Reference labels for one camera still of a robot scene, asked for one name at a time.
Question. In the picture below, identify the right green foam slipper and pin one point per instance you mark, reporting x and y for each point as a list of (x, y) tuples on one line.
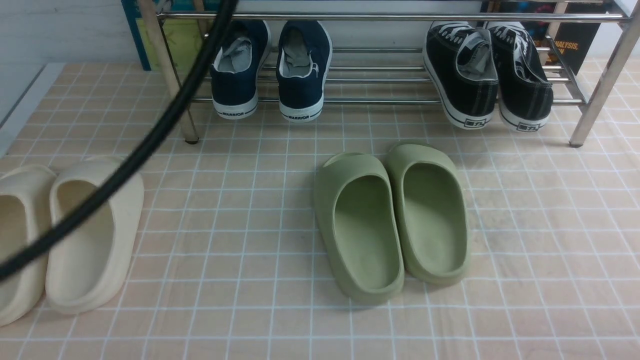
[(430, 209)]

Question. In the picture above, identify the left black canvas sneaker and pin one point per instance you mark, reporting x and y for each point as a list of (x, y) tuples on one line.
[(459, 61)]

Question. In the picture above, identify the chrome metal shoe rack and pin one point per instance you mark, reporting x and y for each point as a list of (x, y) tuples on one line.
[(590, 107)]

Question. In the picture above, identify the right cream foam slipper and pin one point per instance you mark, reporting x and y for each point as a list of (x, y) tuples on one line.
[(88, 268)]

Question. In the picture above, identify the dark printed book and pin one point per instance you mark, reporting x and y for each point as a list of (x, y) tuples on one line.
[(573, 40)]

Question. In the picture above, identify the black canvas sneaker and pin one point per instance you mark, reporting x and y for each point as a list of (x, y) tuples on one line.
[(459, 61), (525, 94)]

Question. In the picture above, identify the green foam slipper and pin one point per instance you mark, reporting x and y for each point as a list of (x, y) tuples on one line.
[(430, 209), (353, 205)]

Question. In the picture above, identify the blue and yellow poster board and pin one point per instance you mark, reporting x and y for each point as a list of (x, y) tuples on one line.
[(182, 35)]

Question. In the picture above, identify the cream foam slipper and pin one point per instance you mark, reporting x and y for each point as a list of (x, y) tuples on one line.
[(88, 268), (24, 216)]

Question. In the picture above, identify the right black canvas sneaker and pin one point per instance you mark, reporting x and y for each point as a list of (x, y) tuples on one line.
[(525, 94)]

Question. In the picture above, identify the left cream foam slipper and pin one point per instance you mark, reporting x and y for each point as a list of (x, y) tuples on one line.
[(24, 216)]

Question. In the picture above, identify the navy canvas shoe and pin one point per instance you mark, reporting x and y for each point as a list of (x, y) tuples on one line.
[(235, 70), (305, 51)]

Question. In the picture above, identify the left green foam slipper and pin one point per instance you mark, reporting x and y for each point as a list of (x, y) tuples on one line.
[(353, 205)]

